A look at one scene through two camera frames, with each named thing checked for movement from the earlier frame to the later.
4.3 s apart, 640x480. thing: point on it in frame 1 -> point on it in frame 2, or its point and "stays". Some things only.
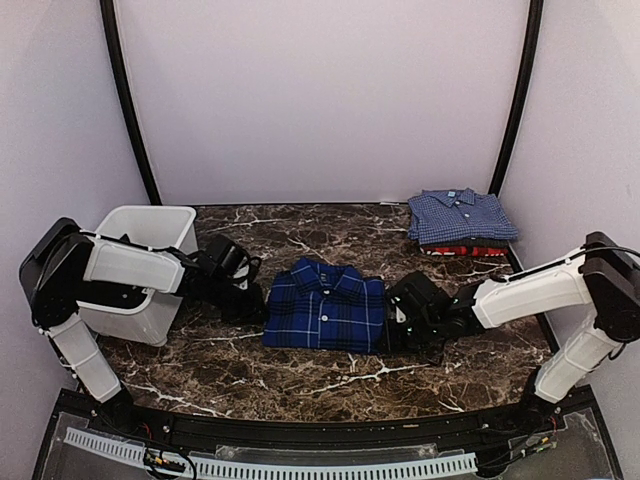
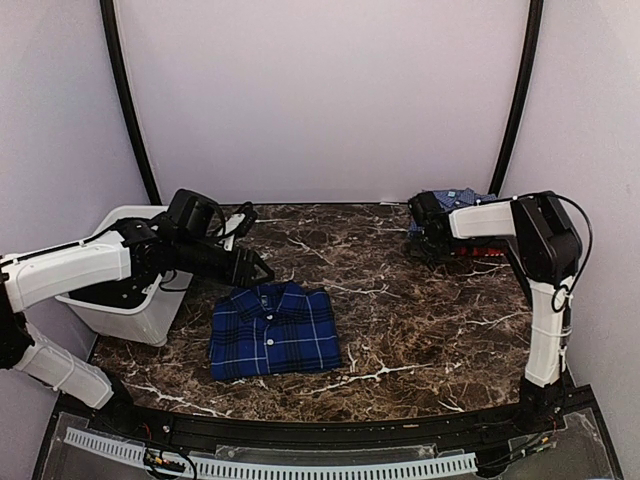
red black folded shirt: [468, 248] stays
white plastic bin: [170, 229] stays
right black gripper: [392, 343] -> [443, 256]
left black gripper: [255, 312] -> [253, 257]
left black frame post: [109, 26] stays
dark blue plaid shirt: [322, 306] -> [274, 328]
